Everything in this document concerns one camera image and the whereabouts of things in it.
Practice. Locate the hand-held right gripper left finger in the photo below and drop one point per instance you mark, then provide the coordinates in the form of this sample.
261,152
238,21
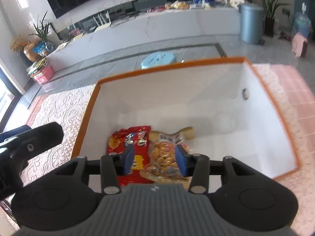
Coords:
130,161

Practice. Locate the red yellow snack packet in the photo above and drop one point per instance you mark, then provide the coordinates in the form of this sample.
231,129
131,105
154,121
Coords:
120,140

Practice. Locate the blue water jug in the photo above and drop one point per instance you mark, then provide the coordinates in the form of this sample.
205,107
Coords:
302,22

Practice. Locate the blue snack bag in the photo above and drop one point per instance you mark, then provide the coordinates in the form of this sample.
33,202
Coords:
41,49

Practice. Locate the pink space heater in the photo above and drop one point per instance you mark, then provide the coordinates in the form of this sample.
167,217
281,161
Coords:
299,45

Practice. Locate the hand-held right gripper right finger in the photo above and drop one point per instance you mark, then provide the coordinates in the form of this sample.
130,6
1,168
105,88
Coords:
181,162

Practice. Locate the gold vase dried flowers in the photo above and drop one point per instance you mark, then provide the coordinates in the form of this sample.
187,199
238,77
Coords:
29,51

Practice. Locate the grey blue pedal bin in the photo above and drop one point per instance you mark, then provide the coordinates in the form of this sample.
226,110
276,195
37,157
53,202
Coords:
251,24

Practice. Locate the white storage box orange rim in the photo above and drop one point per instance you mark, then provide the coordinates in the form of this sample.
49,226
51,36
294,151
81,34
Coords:
187,98

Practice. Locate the white marble tv console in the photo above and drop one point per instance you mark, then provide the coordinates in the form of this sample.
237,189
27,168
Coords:
157,27

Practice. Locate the white round sign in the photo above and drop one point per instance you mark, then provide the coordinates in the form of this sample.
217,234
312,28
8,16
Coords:
235,1

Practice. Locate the white router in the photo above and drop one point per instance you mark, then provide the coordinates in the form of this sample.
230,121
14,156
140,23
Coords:
102,23

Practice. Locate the green plant glass vase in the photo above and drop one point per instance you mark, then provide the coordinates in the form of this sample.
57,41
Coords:
44,33

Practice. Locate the pile of yellow snack bags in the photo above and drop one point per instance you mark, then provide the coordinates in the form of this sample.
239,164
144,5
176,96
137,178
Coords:
178,5

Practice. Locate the potted plant black pot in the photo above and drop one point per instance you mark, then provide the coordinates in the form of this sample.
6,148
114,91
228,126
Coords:
270,17

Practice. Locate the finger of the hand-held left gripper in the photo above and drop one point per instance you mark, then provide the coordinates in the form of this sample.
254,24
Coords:
46,135
14,130

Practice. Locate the clear peanut snack packet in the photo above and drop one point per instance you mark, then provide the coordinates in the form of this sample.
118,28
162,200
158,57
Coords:
160,152

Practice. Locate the pink cardboard box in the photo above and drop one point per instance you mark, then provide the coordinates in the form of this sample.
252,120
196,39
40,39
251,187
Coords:
44,75

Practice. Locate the light blue plastic stool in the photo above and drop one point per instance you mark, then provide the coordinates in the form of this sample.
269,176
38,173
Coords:
158,59

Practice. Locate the stack of magazines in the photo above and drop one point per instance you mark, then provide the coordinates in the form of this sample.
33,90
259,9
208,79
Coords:
37,66

